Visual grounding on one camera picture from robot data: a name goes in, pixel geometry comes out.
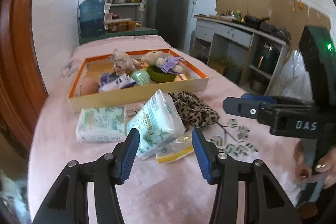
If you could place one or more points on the dark grey refrigerator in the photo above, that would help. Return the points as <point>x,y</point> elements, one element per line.
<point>166,16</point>

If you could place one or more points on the brown wooden headboard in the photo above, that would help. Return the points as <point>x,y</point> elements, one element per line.
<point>23,92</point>

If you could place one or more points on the white blue tissue pack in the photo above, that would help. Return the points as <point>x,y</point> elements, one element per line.
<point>158,123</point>

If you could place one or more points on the cream bear purple dress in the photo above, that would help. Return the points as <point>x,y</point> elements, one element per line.
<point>169,65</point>

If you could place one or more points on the right hand painted nails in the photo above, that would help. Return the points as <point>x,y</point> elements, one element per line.
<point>325,165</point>

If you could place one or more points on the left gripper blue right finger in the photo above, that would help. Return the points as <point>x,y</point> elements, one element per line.
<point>206,153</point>

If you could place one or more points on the black frying pan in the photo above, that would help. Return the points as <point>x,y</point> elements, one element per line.
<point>255,21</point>

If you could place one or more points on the green low table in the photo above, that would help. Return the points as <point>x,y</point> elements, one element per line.
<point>140,31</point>

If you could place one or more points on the mint green soft ball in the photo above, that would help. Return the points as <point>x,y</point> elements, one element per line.
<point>141,78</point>

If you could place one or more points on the black gas stove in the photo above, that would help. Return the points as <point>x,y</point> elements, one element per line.
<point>275,31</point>

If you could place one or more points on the dark green pot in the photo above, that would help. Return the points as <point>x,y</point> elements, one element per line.
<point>266,58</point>

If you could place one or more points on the green patterned tissue pack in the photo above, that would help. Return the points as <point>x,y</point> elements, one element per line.
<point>101,125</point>

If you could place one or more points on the white kitchen counter cabinet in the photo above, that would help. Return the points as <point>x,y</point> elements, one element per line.
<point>213,38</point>

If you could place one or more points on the orange rimmed cardboard tray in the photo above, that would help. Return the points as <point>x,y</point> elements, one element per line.
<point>107,80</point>

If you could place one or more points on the yellow doll face packet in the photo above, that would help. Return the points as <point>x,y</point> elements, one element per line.
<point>174,151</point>

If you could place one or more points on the leopard print cloth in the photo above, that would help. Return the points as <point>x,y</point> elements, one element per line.
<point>193,111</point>

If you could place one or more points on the yellow planter box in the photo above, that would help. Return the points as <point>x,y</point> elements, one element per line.
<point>220,63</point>

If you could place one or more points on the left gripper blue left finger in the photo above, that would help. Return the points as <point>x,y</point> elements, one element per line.
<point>126,156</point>

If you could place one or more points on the peach soft ball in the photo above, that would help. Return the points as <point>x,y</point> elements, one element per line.
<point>88,86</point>

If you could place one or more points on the purple white tissue packet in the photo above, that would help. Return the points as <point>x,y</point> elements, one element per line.
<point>121,82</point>

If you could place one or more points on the blue water jug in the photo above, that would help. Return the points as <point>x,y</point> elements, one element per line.
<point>91,18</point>

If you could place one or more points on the grey plush toy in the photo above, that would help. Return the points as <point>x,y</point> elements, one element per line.
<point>123,63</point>

